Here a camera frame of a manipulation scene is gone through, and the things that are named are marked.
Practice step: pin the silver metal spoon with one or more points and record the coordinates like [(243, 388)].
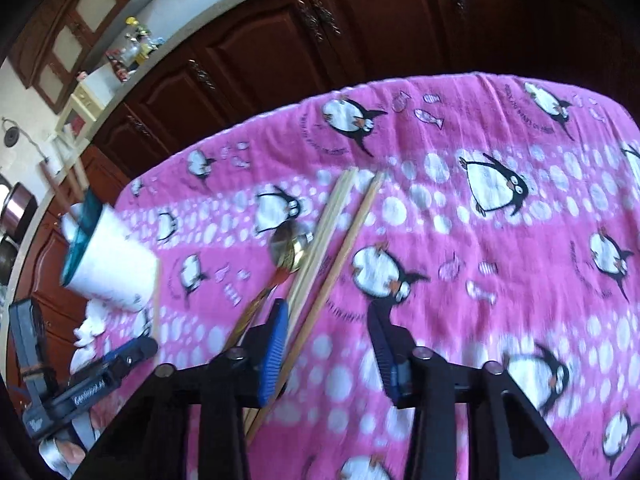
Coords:
[(282, 247)]

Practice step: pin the cream microwave oven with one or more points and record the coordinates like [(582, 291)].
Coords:
[(87, 97)]

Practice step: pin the grey stone countertop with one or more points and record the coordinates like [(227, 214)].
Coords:
[(200, 30)]

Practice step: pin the group of condiment bottles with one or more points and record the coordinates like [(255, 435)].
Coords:
[(131, 27)]

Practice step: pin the brown wooden upper cabinet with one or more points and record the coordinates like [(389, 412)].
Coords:
[(65, 40)]

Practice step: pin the white teal-rimmed utensil holder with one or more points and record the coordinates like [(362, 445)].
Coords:
[(115, 270)]

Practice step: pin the crumpled white tissue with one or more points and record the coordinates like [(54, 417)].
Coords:
[(90, 330)]

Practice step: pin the steel rice cooker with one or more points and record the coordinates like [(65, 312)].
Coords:
[(17, 210)]

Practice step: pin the gold metal spoon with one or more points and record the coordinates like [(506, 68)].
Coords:
[(304, 247)]

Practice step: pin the brown wooden base cabinets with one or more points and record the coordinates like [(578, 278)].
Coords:
[(400, 25)]

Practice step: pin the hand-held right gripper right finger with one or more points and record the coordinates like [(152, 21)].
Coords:
[(392, 365)]

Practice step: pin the dark inner cooker pot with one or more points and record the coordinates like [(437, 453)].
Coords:
[(6, 260)]

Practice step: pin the yellow cooking oil bottle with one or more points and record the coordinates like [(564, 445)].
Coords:
[(144, 47)]

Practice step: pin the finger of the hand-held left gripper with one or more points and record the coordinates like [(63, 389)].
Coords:
[(132, 350)]

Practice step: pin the person's left hand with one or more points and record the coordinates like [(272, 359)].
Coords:
[(65, 457)]

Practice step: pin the single wooden chopstick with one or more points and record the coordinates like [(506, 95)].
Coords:
[(340, 212), (330, 220)]

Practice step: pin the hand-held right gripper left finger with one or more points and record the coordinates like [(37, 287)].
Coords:
[(274, 355)]

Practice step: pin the pink penguin blanket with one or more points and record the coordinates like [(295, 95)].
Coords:
[(450, 270)]

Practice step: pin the red label brown bottle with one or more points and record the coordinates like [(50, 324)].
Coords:
[(118, 67)]

